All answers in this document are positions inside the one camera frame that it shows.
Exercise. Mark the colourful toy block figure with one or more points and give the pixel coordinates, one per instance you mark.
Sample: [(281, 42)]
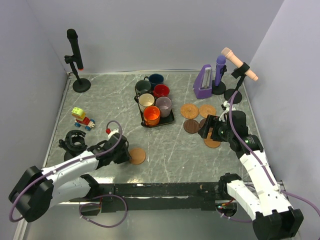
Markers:
[(81, 119)]

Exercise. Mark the left black microphone stand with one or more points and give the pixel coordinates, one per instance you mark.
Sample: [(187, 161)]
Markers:
[(80, 85)]

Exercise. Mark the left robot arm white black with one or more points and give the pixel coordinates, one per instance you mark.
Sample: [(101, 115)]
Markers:
[(37, 190)]

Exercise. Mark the light wood coaster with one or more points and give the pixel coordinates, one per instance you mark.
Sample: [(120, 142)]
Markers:
[(211, 143), (137, 156)]

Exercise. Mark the lilac mug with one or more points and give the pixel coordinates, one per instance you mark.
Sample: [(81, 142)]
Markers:
[(164, 104)]

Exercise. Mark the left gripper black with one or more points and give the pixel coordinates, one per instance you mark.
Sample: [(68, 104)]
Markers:
[(125, 157)]

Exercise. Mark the red mug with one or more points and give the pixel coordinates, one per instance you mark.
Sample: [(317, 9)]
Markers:
[(161, 90)]

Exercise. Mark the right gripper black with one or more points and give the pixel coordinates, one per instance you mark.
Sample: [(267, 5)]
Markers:
[(204, 131)]

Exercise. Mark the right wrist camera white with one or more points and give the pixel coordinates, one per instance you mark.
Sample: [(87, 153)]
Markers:
[(226, 107)]

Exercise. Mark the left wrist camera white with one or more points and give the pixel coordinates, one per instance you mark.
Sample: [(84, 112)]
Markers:
[(112, 131)]

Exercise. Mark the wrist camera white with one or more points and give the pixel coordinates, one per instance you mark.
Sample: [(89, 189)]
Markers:
[(226, 107), (112, 131)]

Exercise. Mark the blue mug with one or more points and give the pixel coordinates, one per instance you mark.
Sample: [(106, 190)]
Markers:
[(155, 79)]

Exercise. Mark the cream mug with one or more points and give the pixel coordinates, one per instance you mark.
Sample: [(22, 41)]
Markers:
[(144, 100)]

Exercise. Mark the purple metronome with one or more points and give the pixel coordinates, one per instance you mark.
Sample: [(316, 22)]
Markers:
[(203, 83)]

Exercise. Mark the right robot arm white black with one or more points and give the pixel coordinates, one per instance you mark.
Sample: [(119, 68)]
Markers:
[(273, 217)]

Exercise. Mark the black round stand base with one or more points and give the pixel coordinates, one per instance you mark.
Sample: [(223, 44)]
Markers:
[(73, 144)]

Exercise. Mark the orange mug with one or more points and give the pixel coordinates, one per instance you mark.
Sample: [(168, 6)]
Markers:
[(151, 115)]

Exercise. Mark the purple microphone black stand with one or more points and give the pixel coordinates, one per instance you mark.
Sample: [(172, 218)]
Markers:
[(221, 88)]

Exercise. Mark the black serving tray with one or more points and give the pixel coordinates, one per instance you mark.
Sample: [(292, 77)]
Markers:
[(162, 120)]

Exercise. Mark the dark green mug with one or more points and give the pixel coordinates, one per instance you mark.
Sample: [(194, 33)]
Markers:
[(142, 87)]

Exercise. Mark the woven rattan coaster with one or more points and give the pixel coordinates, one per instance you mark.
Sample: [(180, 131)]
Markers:
[(189, 111), (207, 109)]

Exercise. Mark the dark wood coaster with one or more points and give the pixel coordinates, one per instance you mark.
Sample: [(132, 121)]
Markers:
[(202, 122), (191, 126)]

